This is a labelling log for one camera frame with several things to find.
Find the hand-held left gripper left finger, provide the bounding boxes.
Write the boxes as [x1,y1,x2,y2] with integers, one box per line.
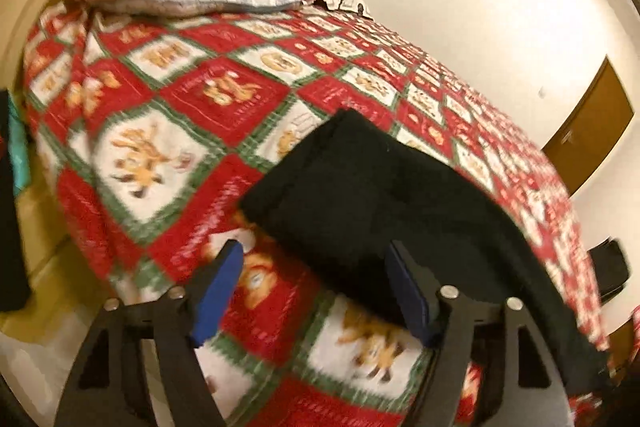
[52,239,244,427]

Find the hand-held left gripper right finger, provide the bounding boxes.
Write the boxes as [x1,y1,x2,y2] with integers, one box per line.
[387,241,573,427]

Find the black pants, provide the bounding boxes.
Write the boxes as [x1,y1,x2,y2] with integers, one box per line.
[239,108,613,395]

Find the red printed patchwork quilt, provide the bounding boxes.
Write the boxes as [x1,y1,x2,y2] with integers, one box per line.
[20,2,613,427]

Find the black chair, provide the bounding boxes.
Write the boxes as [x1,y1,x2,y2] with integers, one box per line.
[587,238,630,303]

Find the dark hanging cloth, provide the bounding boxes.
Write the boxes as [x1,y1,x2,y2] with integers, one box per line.
[0,89,32,313]

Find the brown wooden cabinet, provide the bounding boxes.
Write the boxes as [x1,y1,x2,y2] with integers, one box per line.
[605,322,640,378]

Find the teal cloth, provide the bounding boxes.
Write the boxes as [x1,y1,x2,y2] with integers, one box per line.
[7,104,32,198]

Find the brown wooden door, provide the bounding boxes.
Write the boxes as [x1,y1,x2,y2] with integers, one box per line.
[542,57,636,195]

